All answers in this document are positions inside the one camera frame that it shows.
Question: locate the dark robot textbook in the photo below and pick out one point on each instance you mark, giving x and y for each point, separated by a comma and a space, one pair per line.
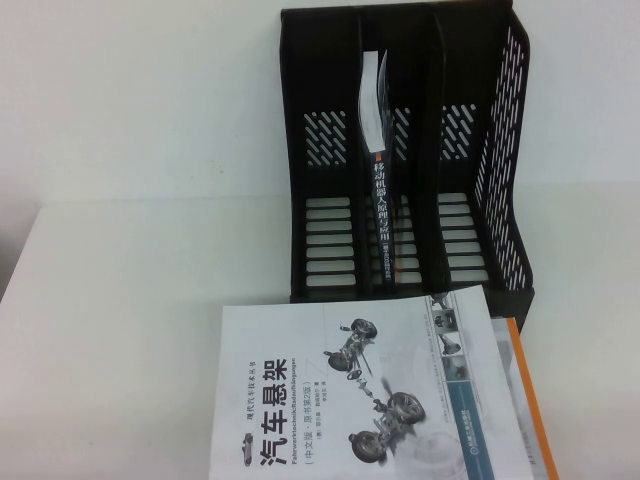
382, 215

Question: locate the white car suspension book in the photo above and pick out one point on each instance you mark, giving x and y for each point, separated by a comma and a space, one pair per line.
280, 330

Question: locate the black plastic book stand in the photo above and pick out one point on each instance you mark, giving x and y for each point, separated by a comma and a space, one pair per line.
440, 150

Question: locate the orange edged book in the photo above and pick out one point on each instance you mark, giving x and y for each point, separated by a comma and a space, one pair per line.
530, 400

